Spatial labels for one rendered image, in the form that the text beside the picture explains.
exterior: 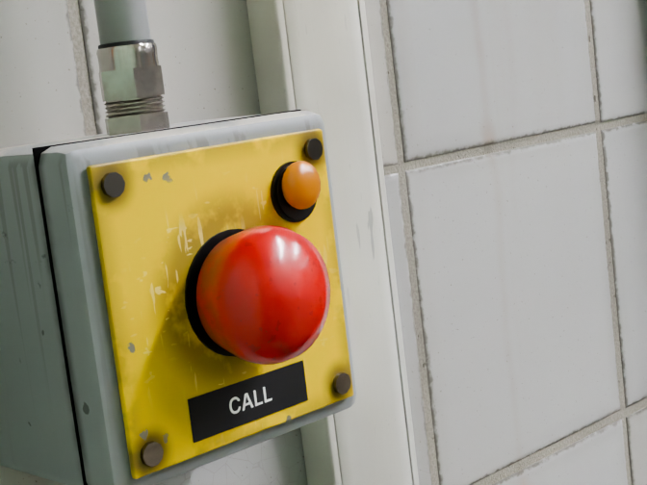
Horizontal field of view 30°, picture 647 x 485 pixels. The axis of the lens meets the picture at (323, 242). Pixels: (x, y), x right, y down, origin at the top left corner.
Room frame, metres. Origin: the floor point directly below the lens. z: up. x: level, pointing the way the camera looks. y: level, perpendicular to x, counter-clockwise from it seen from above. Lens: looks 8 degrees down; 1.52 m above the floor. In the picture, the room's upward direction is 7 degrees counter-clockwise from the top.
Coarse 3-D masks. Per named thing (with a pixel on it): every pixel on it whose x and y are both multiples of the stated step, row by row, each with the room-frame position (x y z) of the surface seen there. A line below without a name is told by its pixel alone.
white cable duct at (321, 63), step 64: (256, 0) 0.46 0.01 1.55; (320, 0) 0.47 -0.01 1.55; (256, 64) 0.46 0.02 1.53; (320, 64) 0.46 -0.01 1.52; (384, 192) 0.48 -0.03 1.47; (384, 256) 0.48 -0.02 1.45; (384, 320) 0.48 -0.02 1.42; (384, 384) 0.47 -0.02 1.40; (320, 448) 0.45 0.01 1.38; (384, 448) 0.47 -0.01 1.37
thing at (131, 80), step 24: (96, 0) 0.38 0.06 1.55; (120, 0) 0.37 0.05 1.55; (144, 0) 0.38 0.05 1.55; (120, 24) 0.37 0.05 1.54; (144, 24) 0.38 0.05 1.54; (120, 48) 0.37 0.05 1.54; (144, 48) 0.37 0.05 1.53; (120, 72) 0.37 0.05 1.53; (144, 72) 0.37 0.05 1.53; (120, 96) 0.37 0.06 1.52; (144, 96) 0.37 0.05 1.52; (120, 120) 0.37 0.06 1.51; (144, 120) 0.37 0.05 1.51; (168, 120) 0.38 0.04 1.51
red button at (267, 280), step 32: (224, 256) 0.33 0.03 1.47; (256, 256) 0.33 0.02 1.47; (288, 256) 0.33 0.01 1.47; (320, 256) 0.35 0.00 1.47; (224, 288) 0.33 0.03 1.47; (256, 288) 0.33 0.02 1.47; (288, 288) 0.33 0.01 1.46; (320, 288) 0.34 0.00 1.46; (224, 320) 0.33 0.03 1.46; (256, 320) 0.33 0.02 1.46; (288, 320) 0.33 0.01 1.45; (320, 320) 0.34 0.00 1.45; (256, 352) 0.33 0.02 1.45; (288, 352) 0.34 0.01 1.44
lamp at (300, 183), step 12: (288, 168) 0.37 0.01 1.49; (300, 168) 0.37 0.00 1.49; (312, 168) 0.37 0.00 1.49; (288, 180) 0.36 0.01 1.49; (300, 180) 0.37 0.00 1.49; (312, 180) 0.37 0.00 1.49; (288, 192) 0.36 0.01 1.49; (300, 192) 0.37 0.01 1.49; (312, 192) 0.37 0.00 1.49; (300, 204) 0.37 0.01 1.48; (312, 204) 0.37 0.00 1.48
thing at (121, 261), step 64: (192, 128) 0.36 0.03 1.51; (256, 128) 0.37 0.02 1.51; (320, 128) 0.39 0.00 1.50; (0, 192) 0.35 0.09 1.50; (64, 192) 0.32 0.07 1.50; (128, 192) 0.33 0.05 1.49; (192, 192) 0.35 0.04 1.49; (256, 192) 0.36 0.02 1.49; (320, 192) 0.38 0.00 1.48; (0, 256) 0.35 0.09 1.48; (64, 256) 0.33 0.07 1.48; (128, 256) 0.33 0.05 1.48; (192, 256) 0.34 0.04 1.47; (0, 320) 0.36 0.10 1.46; (64, 320) 0.33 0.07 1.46; (128, 320) 0.33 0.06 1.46; (192, 320) 0.34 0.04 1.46; (0, 384) 0.36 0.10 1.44; (64, 384) 0.33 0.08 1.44; (128, 384) 0.33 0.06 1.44; (192, 384) 0.34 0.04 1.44; (256, 384) 0.36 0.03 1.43; (320, 384) 0.37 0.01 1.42; (0, 448) 0.37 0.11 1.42; (64, 448) 0.34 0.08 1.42; (128, 448) 0.32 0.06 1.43; (192, 448) 0.34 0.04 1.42
